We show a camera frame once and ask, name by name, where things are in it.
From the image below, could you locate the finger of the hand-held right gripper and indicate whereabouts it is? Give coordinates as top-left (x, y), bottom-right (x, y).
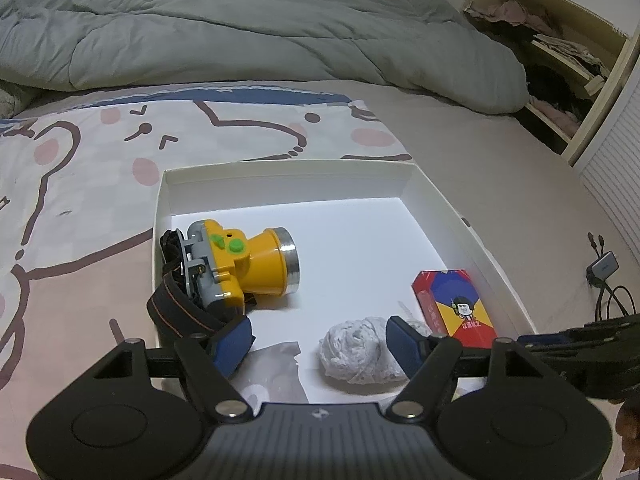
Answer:
top-left (530, 344), bottom-right (640, 402)
top-left (517, 312), bottom-right (640, 349)

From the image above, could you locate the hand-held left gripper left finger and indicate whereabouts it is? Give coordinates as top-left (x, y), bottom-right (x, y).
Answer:
top-left (75, 316), bottom-right (256, 423)

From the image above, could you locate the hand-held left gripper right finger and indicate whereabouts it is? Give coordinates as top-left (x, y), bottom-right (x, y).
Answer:
top-left (385, 315), bottom-right (557, 421)

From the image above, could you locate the white knitted ball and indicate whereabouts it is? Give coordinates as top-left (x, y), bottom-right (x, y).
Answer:
top-left (318, 315), bottom-right (432, 387)

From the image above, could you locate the grey soft packet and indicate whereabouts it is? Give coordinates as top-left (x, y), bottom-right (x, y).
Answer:
top-left (244, 341), bottom-right (312, 405)

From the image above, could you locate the red blue yellow card box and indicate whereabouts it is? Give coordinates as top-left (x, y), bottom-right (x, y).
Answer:
top-left (411, 268), bottom-right (497, 349)

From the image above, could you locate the yellow headlamp with strap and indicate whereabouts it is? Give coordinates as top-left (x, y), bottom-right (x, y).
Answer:
top-left (146, 218), bottom-right (301, 357)

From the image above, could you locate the shallow white cardboard box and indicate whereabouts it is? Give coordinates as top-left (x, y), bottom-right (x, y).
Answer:
top-left (150, 159), bottom-right (539, 406)

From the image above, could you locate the white louvred door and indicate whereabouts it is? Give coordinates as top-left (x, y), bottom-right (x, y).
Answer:
top-left (570, 35), bottom-right (640, 257)

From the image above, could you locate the pale pink folded garment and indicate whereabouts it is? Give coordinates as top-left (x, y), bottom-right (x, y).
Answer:
top-left (527, 100), bottom-right (583, 136)

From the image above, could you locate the cartoon printed blanket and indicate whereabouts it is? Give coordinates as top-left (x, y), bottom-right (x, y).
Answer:
top-left (0, 82), bottom-right (416, 463)

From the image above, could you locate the cream wooden shelf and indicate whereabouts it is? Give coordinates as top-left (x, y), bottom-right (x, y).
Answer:
top-left (460, 0), bottom-right (640, 167)

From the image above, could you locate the dark garment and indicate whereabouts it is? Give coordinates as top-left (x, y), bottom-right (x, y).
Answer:
top-left (525, 57), bottom-right (598, 116)

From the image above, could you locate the beige folded cloth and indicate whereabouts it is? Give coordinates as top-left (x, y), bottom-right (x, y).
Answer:
top-left (532, 34), bottom-right (608, 81)

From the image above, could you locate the grey-green duvet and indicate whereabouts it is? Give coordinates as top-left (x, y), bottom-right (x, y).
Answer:
top-left (0, 0), bottom-right (530, 115)

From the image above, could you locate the beige quilted cloth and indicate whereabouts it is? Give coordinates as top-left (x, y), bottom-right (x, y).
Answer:
top-left (0, 80), bottom-right (43, 118)

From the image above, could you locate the grey cable hub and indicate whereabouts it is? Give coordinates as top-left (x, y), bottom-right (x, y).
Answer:
top-left (586, 232), bottom-right (640, 322)

